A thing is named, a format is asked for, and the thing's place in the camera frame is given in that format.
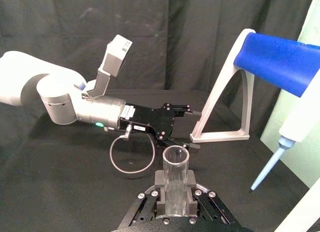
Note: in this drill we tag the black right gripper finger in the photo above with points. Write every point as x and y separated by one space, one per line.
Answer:
192 192

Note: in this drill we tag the blue and white pipette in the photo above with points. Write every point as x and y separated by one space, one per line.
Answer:
275 61

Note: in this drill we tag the white slanted bar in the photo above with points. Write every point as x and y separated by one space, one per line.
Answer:
300 209

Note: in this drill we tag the clear plastic tube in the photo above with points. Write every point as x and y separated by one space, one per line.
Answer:
175 182

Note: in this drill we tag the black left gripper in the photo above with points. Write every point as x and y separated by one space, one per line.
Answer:
150 121

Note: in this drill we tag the black cloth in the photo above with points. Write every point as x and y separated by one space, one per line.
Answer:
62 192

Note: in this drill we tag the grey pipette stand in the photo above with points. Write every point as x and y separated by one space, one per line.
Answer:
246 126

